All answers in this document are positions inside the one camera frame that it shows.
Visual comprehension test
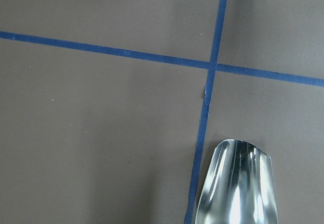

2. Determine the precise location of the steel ice scoop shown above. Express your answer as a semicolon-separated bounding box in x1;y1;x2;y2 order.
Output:
195;139;279;223

